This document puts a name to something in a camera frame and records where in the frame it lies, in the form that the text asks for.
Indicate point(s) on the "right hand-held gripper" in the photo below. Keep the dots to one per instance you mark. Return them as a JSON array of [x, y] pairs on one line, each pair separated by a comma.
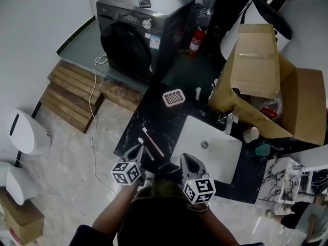
[[200, 188]]

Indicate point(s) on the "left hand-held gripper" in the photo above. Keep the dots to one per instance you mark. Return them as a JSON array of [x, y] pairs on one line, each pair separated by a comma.
[[125, 174]]

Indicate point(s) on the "white toothbrush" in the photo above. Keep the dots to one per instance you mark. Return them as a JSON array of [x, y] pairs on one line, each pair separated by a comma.
[[148, 152]]

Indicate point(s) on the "pink toothbrush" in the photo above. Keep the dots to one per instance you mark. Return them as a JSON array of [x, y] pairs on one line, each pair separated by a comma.
[[153, 142]]

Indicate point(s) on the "white cup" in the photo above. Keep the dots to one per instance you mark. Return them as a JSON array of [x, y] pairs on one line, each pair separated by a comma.
[[251, 134]]

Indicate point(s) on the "teal cup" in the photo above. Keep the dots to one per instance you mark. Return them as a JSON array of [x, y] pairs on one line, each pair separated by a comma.
[[262, 149]]

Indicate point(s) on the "person's left forearm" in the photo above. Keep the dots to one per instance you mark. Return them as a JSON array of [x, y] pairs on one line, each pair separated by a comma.
[[115, 206]]

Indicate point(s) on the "person's right forearm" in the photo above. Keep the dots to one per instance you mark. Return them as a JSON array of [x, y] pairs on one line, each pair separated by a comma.
[[217, 222]]

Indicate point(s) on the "metal sink drain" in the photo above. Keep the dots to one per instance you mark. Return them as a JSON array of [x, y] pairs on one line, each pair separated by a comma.
[[204, 144]]

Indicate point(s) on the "white sink basin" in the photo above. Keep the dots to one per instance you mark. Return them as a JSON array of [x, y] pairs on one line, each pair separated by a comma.
[[205, 132]]

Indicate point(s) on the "chrome faucet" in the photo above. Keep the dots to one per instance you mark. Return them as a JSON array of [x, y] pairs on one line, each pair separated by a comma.
[[228, 123]]

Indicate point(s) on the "pink white soap dish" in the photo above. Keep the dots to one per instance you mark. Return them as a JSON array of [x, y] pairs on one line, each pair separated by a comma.
[[173, 97]]

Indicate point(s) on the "small white bottle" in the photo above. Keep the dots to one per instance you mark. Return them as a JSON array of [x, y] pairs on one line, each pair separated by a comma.
[[198, 93]]

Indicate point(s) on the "person's black top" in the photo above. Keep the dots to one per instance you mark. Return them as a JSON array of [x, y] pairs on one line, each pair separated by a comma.
[[153, 224]]

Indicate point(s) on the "wooden pallet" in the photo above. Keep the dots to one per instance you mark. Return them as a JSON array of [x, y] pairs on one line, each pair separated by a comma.
[[71, 96]]

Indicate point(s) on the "marble pattern cabinet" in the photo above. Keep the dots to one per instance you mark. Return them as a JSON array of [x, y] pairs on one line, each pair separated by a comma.
[[276, 178]]

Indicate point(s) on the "red packet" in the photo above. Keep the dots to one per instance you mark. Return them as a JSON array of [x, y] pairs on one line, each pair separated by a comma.
[[269, 111]]

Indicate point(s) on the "black washing machine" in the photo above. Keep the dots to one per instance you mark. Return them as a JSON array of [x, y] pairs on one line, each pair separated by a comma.
[[133, 37]]

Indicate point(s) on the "white toilet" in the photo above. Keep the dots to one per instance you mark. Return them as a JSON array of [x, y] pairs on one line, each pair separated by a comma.
[[25, 132]]

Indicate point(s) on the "large open cardboard box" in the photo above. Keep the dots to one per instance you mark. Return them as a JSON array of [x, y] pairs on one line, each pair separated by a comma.
[[253, 68]]

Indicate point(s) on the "red fire extinguisher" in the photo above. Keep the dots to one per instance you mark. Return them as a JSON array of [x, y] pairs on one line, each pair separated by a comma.
[[196, 41]]

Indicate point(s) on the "small cardboard box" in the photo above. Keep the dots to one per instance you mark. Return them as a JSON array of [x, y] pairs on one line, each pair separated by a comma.
[[20, 219]]

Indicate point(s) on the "small dark case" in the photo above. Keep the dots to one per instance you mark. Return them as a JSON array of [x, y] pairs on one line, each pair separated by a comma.
[[144, 2]]

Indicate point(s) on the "black oval seat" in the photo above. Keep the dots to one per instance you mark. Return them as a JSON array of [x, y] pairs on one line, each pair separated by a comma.
[[274, 14]]

